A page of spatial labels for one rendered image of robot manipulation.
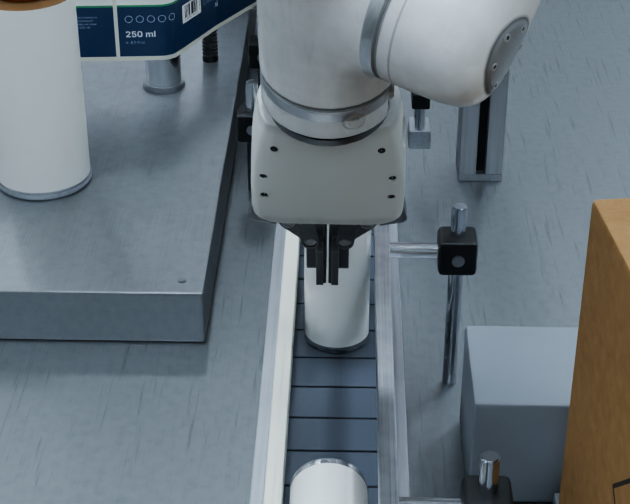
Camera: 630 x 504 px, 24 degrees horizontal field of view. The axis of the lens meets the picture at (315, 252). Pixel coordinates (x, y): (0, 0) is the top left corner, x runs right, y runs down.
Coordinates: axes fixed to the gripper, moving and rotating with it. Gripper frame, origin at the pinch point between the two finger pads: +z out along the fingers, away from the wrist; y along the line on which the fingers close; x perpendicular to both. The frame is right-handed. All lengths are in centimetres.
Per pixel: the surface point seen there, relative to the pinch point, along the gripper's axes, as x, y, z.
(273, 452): 13.3, 3.4, 5.2
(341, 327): -2.0, -1.1, 11.9
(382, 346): 6.1, -3.9, 2.7
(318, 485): 17.6, 0.3, 1.8
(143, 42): -48, 20, 25
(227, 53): -56, 12, 35
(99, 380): -2.1, 18.7, 20.0
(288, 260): -10.1, 3.4, 13.8
